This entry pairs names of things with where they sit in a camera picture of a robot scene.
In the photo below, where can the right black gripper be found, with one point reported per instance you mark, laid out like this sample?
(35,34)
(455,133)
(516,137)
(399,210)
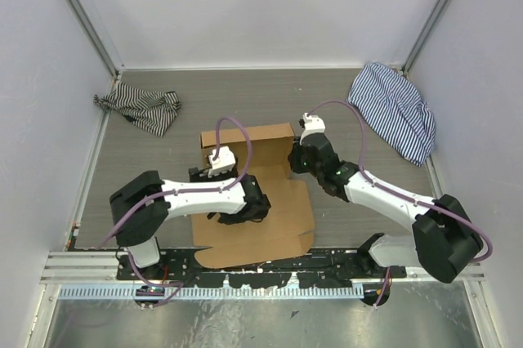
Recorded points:
(294,158)

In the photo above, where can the brown cardboard box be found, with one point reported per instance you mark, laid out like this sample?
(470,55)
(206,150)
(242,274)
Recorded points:
(283,223)

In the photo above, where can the right aluminium frame post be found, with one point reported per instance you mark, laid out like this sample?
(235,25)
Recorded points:
(433,19)

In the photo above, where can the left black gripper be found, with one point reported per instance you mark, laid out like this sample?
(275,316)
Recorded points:
(202,176)

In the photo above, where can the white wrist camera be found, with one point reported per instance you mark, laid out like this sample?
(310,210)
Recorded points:
(311,124)
(221,161)

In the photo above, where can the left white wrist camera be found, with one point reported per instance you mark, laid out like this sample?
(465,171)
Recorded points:
(221,161)

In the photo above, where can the black white striped cloth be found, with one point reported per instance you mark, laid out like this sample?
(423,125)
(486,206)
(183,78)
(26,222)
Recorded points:
(151,111)

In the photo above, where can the slotted grey cable duct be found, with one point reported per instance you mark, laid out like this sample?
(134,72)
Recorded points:
(135,291)

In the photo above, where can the aluminium front rail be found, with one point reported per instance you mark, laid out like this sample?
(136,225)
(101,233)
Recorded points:
(103,266)

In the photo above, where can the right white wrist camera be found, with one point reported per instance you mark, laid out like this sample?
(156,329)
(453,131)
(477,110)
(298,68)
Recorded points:
(311,124)

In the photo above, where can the blue white striped cloth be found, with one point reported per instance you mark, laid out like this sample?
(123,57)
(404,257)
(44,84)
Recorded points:
(393,107)

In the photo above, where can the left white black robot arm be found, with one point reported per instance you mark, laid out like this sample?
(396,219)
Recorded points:
(140,208)

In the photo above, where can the aluminium frame post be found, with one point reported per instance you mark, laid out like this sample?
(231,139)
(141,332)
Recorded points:
(433,19)
(94,35)

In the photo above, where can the left aluminium frame post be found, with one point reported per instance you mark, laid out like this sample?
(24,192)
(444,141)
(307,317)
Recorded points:
(94,35)

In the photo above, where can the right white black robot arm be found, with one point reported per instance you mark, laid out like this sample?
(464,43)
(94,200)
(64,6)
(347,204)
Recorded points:
(441,238)

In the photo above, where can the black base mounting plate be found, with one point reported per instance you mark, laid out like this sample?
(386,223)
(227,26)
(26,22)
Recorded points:
(318,268)

